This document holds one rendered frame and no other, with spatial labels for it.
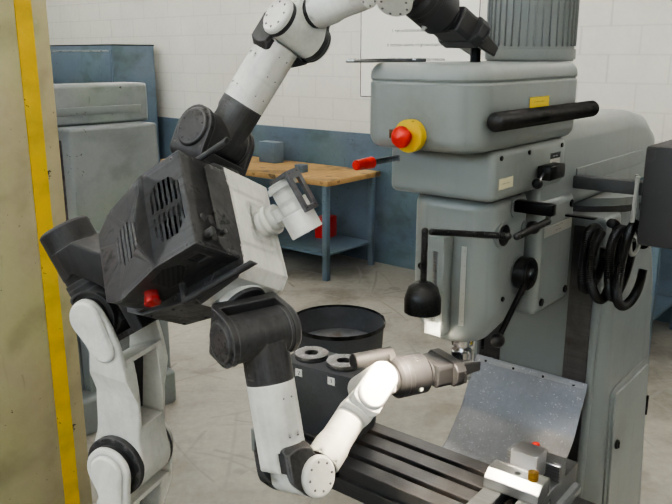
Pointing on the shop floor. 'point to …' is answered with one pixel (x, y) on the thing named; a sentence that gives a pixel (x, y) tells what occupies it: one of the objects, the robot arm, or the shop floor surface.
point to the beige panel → (34, 281)
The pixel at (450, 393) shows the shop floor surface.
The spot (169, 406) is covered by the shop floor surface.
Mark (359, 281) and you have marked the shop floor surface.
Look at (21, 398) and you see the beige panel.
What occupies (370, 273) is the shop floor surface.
